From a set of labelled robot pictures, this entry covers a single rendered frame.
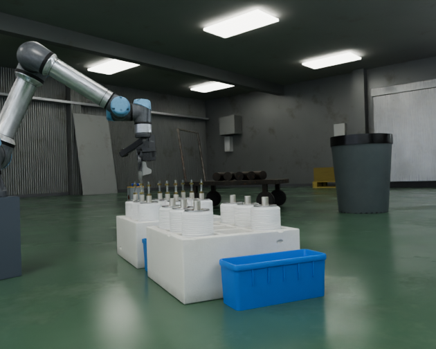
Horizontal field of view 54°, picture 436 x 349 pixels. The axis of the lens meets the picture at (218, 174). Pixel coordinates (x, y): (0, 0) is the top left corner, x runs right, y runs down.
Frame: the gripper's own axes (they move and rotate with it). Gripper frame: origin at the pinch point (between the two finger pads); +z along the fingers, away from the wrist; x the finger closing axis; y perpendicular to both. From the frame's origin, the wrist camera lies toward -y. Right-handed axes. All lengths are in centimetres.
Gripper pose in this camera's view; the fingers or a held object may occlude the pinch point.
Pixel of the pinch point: (140, 180)
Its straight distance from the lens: 190.4
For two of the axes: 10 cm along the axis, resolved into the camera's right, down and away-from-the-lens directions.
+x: -1.6, 0.1, 9.9
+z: 0.3, 10.0, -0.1
